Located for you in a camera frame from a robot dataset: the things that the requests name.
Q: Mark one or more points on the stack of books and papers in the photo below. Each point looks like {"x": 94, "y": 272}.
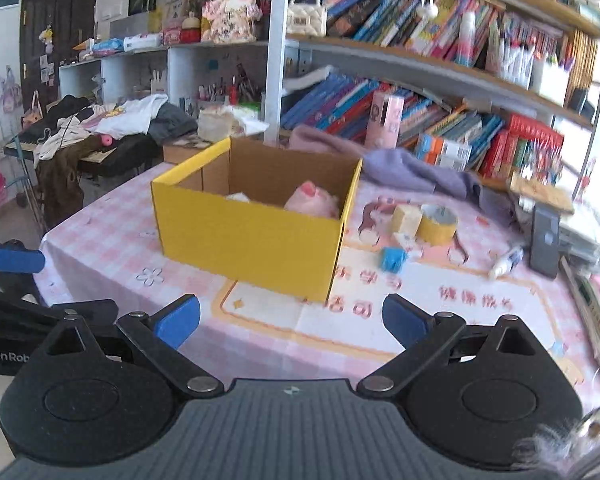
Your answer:
{"x": 579, "y": 262}

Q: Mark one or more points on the wooden chess board box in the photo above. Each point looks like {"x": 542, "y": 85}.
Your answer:
{"x": 179, "y": 150}

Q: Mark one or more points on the white quilted handbag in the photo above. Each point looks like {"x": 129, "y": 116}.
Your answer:
{"x": 306, "y": 19}

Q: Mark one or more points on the yellow cardboard box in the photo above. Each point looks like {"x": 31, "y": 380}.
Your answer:
{"x": 259, "y": 242}

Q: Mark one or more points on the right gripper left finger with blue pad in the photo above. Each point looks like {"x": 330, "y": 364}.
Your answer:
{"x": 155, "y": 340}

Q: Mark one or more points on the pile of clothes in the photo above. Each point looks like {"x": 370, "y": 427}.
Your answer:
{"x": 78, "y": 138}

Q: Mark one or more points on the pink plush pig toy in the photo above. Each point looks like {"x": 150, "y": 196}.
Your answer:
{"x": 314, "y": 201}

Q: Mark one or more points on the pink checkered tablecloth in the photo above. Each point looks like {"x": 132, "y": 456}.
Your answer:
{"x": 287, "y": 296}

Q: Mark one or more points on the yellow tape roll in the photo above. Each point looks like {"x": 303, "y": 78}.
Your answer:
{"x": 437, "y": 226}

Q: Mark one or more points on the purple cloth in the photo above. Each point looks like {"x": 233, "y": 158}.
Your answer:
{"x": 399, "y": 168}

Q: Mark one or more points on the white staples box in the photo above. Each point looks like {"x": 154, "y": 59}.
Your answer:
{"x": 410, "y": 246}

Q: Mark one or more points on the pink cylindrical device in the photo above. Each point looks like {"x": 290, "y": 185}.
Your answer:
{"x": 384, "y": 124}

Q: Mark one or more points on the brown envelope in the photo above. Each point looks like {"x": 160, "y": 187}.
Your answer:
{"x": 541, "y": 193}

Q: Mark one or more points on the blue white spray bottle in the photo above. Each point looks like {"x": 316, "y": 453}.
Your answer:
{"x": 506, "y": 263}

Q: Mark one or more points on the pink floral doll figure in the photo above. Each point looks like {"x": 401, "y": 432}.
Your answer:
{"x": 230, "y": 21}

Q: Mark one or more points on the blue cloth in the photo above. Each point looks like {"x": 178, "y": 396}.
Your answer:
{"x": 392, "y": 259}

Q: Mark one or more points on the tissue box with cloth cover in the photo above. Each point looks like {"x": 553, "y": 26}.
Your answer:
{"x": 217, "y": 123}

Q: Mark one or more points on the white pen holder box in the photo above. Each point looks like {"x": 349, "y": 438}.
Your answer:
{"x": 549, "y": 81}

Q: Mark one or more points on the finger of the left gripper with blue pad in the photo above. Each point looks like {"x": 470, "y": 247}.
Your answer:
{"x": 20, "y": 261}

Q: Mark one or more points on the orange blue white box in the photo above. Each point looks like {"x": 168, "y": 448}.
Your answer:
{"x": 442, "y": 153}

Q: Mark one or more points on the white wall charger plug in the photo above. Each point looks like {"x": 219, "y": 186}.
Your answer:
{"x": 239, "y": 197}

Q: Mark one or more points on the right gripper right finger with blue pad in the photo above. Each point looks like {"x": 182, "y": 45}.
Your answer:
{"x": 427, "y": 341}

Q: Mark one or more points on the black smartphone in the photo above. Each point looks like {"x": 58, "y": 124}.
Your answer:
{"x": 544, "y": 243}

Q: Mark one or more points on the cream cube eraser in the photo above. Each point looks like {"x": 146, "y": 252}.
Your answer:
{"x": 406, "y": 219}

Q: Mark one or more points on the white bookshelf frame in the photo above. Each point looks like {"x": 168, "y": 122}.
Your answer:
{"x": 442, "y": 78}

